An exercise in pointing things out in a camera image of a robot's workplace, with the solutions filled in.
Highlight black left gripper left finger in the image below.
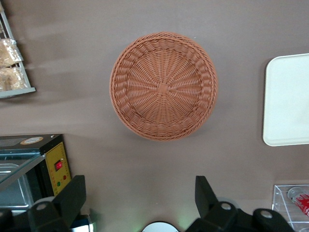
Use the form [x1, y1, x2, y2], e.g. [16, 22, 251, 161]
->
[0, 174, 87, 232]

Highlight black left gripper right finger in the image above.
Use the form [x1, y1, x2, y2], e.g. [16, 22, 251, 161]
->
[187, 175, 294, 232]

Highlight round brown wicker basket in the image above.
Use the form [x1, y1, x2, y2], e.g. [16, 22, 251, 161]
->
[109, 31, 219, 142]

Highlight cream plastic serving tray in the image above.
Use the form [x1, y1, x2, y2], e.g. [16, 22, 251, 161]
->
[262, 53, 309, 147]

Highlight steel warmer pan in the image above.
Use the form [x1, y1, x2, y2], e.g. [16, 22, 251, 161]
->
[0, 163, 34, 209]

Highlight black food warmer cabinet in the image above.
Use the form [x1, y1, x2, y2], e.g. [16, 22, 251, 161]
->
[0, 133, 95, 232]

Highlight clear acrylic bottle rack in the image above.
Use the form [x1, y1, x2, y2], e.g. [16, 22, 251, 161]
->
[271, 184, 309, 232]

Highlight red cola bottle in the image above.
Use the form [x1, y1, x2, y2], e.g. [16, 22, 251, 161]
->
[286, 186, 309, 218]

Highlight clear bag of pastries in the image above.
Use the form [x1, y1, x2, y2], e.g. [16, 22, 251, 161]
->
[0, 67, 29, 91]
[0, 38, 24, 68]

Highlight grey wire pastry rack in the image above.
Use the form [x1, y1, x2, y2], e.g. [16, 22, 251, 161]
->
[0, 0, 37, 99]

